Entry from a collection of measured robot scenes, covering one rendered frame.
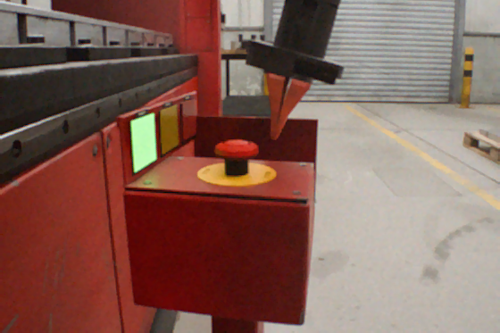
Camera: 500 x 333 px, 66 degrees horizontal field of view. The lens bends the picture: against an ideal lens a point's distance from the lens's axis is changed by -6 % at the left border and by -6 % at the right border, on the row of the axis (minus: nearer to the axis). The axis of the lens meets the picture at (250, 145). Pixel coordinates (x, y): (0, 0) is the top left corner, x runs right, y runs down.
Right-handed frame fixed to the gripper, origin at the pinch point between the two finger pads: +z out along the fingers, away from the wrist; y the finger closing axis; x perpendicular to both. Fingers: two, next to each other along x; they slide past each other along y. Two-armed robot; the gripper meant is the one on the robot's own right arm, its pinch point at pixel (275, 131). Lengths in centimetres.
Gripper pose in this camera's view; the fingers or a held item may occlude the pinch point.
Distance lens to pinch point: 46.2
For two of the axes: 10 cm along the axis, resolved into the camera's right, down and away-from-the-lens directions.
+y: -9.5, -2.9, 1.2
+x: -1.9, 2.3, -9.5
